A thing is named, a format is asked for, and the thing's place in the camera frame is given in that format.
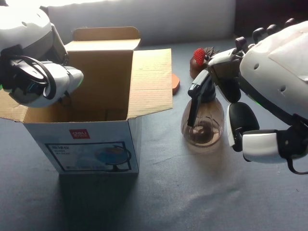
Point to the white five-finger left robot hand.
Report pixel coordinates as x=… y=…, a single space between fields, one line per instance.
x=26 y=31

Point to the chocolate cake toy with strawberry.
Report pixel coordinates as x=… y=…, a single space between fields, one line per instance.
x=196 y=66

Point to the open cardboard box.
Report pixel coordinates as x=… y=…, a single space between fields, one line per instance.
x=101 y=79

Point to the grey table cloth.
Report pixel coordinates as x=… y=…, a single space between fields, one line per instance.
x=168 y=192

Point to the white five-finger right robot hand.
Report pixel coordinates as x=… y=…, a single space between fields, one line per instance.
x=272 y=67

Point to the orange hexagon block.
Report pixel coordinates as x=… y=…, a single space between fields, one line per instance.
x=175 y=84

